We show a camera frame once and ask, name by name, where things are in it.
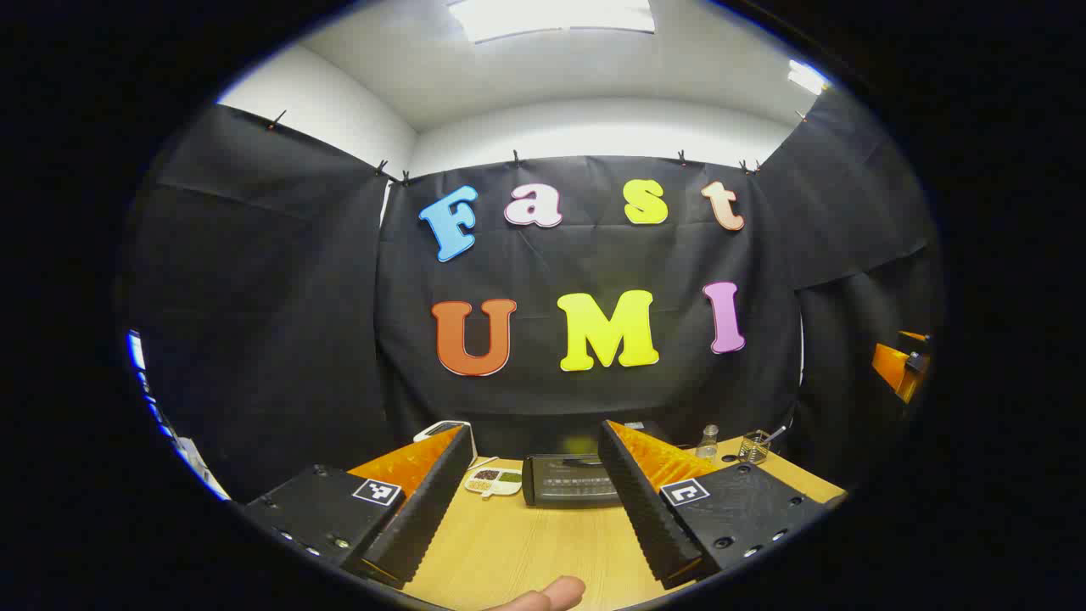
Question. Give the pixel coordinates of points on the white toaster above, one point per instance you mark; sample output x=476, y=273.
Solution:
x=437, y=430

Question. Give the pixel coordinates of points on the small ceiling light panel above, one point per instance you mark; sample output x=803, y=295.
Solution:
x=806, y=76

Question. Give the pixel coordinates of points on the striped straw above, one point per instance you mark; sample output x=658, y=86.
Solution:
x=774, y=434

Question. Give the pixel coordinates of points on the black backdrop cloth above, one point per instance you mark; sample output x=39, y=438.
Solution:
x=280, y=322

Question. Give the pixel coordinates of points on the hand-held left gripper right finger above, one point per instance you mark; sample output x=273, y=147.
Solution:
x=640, y=501

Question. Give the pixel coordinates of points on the large ceiling light panel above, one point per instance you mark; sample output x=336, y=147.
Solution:
x=551, y=17

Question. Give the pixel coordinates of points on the white divided dish with grains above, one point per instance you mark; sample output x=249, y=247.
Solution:
x=492, y=481

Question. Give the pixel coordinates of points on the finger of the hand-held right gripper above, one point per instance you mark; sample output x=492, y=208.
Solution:
x=895, y=367

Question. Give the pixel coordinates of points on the clear glass bottle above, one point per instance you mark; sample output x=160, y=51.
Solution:
x=708, y=443

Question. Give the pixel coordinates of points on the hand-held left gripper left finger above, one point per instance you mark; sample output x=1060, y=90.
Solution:
x=428, y=501

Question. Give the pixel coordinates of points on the black electric oven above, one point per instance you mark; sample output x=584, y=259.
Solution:
x=568, y=484

